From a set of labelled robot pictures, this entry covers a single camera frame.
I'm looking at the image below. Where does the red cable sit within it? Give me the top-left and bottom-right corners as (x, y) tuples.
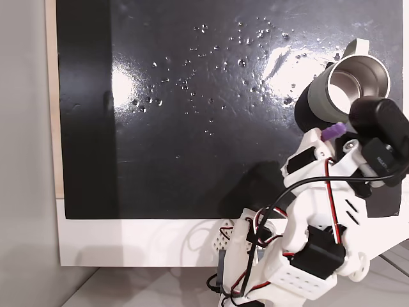
(323, 158), (343, 246)

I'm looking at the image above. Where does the purple ribbed pen grip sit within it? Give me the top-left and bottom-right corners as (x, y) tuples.
(320, 122), (348, 142)

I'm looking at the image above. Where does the grey-green steel cup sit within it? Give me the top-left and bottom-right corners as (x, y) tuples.
(293, 38), (392, 132)

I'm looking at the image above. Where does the black glossy mat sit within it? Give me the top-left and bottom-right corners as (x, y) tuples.
(56, 0), (403, 221)

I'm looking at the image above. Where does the black camera box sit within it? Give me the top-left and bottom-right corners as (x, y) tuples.
(348, 97), (409, 188)

